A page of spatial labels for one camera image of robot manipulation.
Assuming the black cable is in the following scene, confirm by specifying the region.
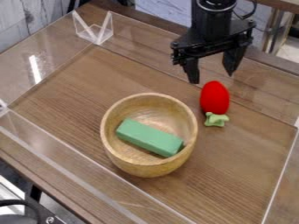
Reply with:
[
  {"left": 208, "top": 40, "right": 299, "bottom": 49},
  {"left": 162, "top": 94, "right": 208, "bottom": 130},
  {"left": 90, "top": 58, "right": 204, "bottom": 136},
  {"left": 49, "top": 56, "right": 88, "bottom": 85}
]
[{"left": 234, "top": 0, "right": 258, "bottom": 21}]

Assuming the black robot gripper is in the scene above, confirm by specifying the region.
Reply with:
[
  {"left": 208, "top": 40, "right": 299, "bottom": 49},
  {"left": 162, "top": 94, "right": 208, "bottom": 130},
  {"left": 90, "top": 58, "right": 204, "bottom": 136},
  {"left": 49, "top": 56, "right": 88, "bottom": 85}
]
[{"left": 170, "top": 19, "right": 256, "bottom": 84}]

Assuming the clear acrylic corner bracket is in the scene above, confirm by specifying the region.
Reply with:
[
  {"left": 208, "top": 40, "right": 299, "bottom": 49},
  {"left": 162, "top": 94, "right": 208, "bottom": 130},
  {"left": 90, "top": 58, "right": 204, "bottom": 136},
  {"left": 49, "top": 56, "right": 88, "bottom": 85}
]
[{"left": 70, "top": 11, "right": 113, "bottom": 46}]

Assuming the black table leg frame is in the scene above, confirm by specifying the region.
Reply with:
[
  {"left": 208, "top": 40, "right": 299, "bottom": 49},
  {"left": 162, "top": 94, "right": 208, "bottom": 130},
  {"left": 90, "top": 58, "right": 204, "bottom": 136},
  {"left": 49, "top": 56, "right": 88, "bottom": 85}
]
[{"left": 0, "top": 183, "right": 68, "bottom": 224}]

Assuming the wooden background furniture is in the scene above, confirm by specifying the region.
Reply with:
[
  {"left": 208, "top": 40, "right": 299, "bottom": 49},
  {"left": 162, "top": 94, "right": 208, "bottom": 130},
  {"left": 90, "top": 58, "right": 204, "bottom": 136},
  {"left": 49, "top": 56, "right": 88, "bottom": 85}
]
[{"left": 253, "top": 0, "right": 299, "bottom": 54}]

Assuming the red plush strawberry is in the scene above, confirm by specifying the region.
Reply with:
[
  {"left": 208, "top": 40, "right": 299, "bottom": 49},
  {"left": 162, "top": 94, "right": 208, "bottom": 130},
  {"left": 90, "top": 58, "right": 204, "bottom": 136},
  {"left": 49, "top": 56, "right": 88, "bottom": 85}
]
[{"left": 200, "top": 80, "right": 229, "bottom": 127}]

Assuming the green rectangular block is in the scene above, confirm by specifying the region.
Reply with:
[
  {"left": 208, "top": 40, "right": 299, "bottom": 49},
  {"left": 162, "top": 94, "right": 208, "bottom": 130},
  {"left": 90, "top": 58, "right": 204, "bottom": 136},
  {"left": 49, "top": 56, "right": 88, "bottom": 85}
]
[{"left": 116, "top": 119, "right": 182, "bottom": 158}]

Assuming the wooden bowl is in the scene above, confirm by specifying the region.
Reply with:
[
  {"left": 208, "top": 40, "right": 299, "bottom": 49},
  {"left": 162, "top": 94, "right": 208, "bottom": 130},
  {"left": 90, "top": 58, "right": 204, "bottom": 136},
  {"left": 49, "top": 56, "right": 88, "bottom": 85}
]
[{"left": 100, "top": 93, "right": 198, "bottom": 178}]

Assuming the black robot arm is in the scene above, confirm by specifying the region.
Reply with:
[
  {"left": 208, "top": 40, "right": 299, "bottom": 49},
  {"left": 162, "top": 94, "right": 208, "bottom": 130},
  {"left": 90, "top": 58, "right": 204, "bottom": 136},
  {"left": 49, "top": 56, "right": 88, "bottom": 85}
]
[{"left": 170, "top": 0, "right": 257, "bottom": 84}]

